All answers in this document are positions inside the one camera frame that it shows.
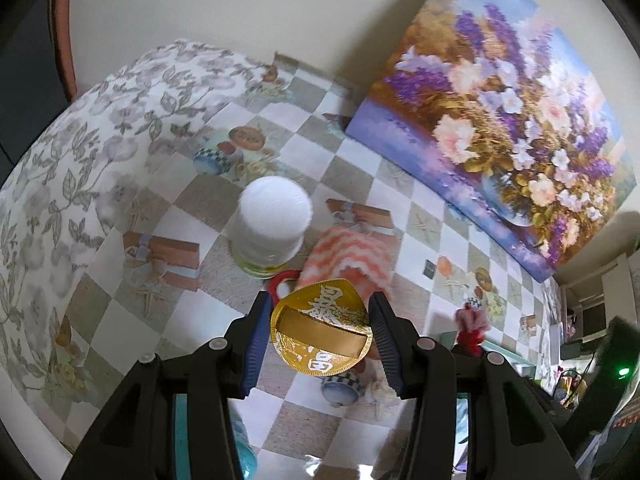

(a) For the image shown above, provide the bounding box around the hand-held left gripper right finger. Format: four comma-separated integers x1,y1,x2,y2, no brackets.
368,291,581,480

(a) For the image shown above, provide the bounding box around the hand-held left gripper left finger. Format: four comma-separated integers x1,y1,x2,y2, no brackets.
62,290,275,480

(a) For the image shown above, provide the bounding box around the pink white striped cloth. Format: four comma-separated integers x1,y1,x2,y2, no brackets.
294,226,393,293

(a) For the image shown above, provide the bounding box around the white shelf unit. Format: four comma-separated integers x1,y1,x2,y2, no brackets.
562,252,640,341

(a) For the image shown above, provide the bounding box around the teal plastic pouch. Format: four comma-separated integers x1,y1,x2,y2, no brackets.
172,392,258,480

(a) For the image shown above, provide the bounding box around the white plastic bottle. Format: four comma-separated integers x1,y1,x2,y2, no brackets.
227,176,314,279

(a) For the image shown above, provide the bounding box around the checkered printed tablecloth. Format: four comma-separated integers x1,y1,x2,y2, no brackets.
55,52,566,480

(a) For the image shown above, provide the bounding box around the grey floral tablecloth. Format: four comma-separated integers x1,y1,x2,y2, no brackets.
0,39,273,456

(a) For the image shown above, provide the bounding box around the flower painting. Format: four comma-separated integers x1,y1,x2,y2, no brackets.
345,0,638,283

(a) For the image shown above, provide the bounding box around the red ring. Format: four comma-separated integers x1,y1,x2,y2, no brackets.
267,270,301,306

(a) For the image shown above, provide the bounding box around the brown wooden frame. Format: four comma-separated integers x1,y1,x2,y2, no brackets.
47,0,78,103

